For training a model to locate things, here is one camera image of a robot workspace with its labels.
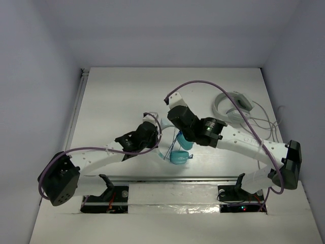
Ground blue headphone cable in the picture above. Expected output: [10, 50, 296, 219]
[164, 128, 183, 161]

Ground teal cat-ear headphones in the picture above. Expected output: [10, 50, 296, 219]
[155, 118, 193, 165]

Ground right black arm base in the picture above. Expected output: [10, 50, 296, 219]
[216, 185, 267, 213]

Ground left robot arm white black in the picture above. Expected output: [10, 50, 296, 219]
[38, 121, 161, 206]

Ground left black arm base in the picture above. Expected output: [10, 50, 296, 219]
[80, 186, 129, 214]

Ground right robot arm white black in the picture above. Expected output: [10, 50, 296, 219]
[167, 105, 302, 200]

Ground white grey headphones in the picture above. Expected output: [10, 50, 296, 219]
[212, 91, 254, 125]

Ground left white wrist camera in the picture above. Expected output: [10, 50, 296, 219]
[142, 112, 159, 126]

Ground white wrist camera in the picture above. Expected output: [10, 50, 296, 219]
[142, 112, 159, 126]
[164, 91, 187, 110]

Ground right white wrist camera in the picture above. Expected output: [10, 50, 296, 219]
[164, 91, 187, 110]

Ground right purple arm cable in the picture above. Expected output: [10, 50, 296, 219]
[164, 80, 285, 213]

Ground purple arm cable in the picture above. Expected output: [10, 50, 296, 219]
[38, 113, 163, 201]
[164, 80, 285, 213]

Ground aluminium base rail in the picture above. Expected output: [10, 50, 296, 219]
[83, 174, 254, 184]

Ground aluminium side rail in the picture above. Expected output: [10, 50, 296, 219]
[76, 69, 90, 110]

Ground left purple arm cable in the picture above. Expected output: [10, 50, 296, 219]
[38, 113, 163, 201]

